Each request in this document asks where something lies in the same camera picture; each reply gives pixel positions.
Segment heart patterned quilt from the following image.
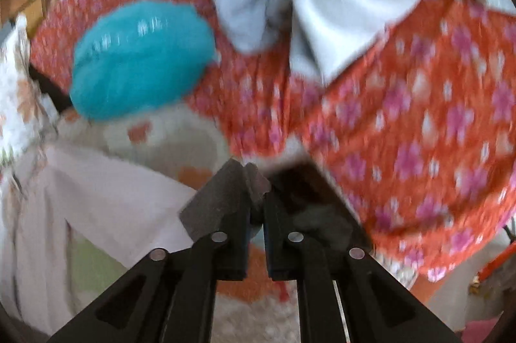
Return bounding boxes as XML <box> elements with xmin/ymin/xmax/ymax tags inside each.
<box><xmin>0</xmin><ymin>100</ymin><xmax>516</xmax><ymax>343</ymax></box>

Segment pale lilac towel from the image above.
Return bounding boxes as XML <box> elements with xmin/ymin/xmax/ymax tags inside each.
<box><xmin>1</xmin><ymin>143</ymin><xmax>195</xmax><ymax>334</ymax></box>

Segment red floral blanket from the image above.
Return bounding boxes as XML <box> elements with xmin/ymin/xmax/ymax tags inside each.
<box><xmin>31</xmin><ymin>0</ymin><xmax>515</xmax><ymax>282</ymax></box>

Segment teal folded towel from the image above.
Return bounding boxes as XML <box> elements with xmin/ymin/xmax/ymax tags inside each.
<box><xmin>69</xmin><ymin>0</ymin><xmax>217</xmax><ymax>120</ymax></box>

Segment white floral pillow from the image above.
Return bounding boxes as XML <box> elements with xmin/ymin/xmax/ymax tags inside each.
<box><xmin>0</xmin><ymin>14</ymin><xmax>58</xmax><ymax>168</ymax></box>

